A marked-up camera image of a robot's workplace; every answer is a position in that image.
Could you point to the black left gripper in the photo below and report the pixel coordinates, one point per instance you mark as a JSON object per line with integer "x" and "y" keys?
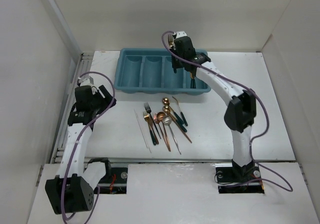
{"x": 105, "y": 100}

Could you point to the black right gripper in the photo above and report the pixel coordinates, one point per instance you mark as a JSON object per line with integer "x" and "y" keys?
{"x": 174, "y": 64}

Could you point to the gold knife green handle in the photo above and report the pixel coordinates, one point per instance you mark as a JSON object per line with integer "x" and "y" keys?
{"x": 192, "y": 82}
{"x": 195, "y": 81}

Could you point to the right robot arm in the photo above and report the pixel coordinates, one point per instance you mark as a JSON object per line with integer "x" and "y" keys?
{"x": 240, "y": 105}

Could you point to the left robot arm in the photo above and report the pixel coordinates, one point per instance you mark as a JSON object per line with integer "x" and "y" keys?
{"x": 72, "y": 188}

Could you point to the blue plastic cutlery tray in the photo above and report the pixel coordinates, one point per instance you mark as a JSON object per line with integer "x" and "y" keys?
{"x": 149, "y": 70}

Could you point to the copper slotted spoon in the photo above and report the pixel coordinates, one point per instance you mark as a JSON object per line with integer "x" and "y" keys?
{"x": 160, "y": 117}

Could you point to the silver slotted spoon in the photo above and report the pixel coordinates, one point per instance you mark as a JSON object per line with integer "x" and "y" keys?
{"x": 167, "y": 122}

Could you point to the rose gold spoon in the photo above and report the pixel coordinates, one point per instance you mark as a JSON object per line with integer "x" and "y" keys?
{"x": 158, "y": 128}

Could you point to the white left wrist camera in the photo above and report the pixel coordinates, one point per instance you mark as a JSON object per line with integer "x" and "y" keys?
{"x": 85, "y": 81}

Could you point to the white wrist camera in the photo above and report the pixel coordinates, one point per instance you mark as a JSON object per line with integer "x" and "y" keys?
{"x": 179, "y": 34}
{"x": 85, "y": 81}

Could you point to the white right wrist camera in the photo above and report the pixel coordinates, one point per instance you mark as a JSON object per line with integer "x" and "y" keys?
{"x": 179, "y": 34}

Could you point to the gold spoon upper green handle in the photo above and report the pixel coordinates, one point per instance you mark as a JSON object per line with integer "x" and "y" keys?
{"x": 165, "y": 101}

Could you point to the rose gold fork green handle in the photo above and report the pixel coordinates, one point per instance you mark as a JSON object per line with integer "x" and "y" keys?
{"x": 151, "y": 131}

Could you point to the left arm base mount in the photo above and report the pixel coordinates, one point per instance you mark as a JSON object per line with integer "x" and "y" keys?
{"x": 115, "y": 179}

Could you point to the aluminium rail front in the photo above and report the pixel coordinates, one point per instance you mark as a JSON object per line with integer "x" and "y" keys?
{"x": 165, "y": 160}

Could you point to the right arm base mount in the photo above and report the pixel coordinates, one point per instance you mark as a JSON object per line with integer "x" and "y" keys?
{"x": 229, "y": 183}

